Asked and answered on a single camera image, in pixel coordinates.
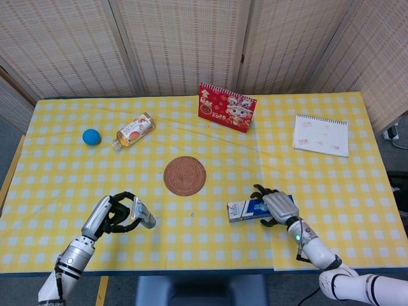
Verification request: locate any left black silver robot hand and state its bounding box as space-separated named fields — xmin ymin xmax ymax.
xmin=81 ymin=191 xmax=143 ymax=240

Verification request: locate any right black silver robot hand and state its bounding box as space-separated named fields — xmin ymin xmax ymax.
xmin=250 ymin=184 xmax=300 ymax=228

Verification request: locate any blue toothpaste box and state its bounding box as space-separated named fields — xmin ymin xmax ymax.
xmin=226 ymin=194 xmax=296 ymax=224

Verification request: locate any blue white toothpaste tube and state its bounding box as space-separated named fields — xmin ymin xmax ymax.
xmin=130 ymin=196 xmax=157 ymax=230

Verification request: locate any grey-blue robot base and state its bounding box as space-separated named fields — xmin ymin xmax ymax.
xmin=133 ymin=273 xmax=270 ymax=306

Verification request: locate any yellow white checked tablecloth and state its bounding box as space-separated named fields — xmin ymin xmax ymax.
xmin=0 ymin=91 xmax=408 ymax=273

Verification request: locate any white spiral notebook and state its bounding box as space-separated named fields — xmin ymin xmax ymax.
xmin=292 ymin=114 xmax=350 ymax=158

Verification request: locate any blue ball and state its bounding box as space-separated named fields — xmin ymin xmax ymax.
xmin=82 ymin=128 xmax=102 ymax=147

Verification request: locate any tea bottle with peach label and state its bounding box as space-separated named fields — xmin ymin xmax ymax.
xmin=110 ymin=112 xmax=157 ymax=150

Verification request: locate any round brown woven coaster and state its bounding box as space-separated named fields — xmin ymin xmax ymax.
xmin=163 ymin=156 xmax=207 ymax=196

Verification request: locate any red desk calendar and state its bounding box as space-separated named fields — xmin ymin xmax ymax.
xmin=198 ymin=82 xmax=258 ymax=134

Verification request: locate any white power strip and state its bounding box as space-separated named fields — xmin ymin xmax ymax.
xmin=383 ymin=122 xmax=401 ymax=142

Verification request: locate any woven bamboo folding screen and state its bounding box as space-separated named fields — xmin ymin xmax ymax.
xmin=0 ymin=0 xmax=408 ymax=135

